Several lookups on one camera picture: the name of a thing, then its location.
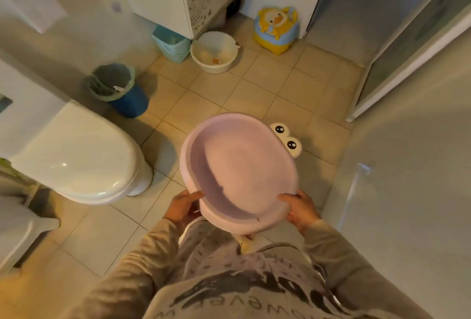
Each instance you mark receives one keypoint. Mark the person's right hand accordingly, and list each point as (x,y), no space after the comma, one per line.
(301,210)

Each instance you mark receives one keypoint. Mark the person's left hand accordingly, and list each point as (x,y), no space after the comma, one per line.
(180,209)

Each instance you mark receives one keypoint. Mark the person's right thumb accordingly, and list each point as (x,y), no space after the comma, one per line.
(286,199)

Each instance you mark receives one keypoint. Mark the person's left thumb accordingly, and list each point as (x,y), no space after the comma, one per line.
(192,196)

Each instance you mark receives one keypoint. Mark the pink plastic basin with eyes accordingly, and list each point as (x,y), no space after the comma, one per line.
(239,168)

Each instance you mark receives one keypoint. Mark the person's right forearm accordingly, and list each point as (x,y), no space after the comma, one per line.
(353,271)

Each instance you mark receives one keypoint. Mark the person's left forearm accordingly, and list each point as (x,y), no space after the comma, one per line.
(128,278)

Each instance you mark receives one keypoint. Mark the grey printed sweatshirt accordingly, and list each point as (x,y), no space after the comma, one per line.
(250,278)

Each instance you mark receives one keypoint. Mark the blue trash bin with liner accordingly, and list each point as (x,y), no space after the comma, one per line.
(119,90)

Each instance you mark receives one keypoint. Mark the white toilet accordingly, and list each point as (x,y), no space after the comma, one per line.
(66,146)

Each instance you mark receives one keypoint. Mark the white plastic basin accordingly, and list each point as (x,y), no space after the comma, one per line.
(214,51)

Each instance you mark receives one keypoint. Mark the teal plastic basket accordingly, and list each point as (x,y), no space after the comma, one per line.
(170,44)

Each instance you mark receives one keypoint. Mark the yellow duck potty stool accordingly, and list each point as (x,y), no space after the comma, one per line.
(276,30)

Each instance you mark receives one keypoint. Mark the glass shower door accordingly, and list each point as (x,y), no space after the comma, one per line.
(415,43)

